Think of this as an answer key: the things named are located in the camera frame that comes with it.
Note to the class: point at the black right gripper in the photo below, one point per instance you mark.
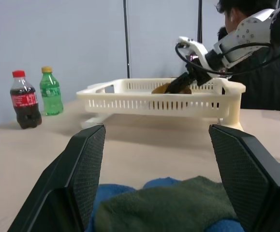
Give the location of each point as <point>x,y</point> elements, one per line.
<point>199,73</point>

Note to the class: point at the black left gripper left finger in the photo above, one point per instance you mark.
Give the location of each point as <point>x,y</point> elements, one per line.
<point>81,169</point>

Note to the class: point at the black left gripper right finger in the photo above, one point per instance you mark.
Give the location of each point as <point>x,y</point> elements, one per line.
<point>246,174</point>

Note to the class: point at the mustard yellow sock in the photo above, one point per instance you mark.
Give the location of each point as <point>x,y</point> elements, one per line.
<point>160,89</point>

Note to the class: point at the blue sock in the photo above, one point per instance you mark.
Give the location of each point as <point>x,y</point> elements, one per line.
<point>110,191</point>

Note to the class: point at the white slotted plastic basket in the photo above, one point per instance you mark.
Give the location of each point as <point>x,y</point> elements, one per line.
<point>232,106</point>

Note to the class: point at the thin black pole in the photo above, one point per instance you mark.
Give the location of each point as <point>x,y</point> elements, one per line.
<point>127,36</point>
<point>199,19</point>

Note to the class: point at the green soda bottle yellow cap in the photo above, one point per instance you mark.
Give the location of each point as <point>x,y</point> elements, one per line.
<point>50,94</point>

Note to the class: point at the dark green cloth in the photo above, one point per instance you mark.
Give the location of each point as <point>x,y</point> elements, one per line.
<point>166,207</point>

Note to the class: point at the cola bottle red cap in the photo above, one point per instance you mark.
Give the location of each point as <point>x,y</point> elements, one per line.
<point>25,99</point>

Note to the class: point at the person in black jacket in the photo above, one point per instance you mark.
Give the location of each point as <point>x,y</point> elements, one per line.
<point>275,84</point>

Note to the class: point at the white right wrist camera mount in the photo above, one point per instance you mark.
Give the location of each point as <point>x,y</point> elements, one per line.
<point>195,46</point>

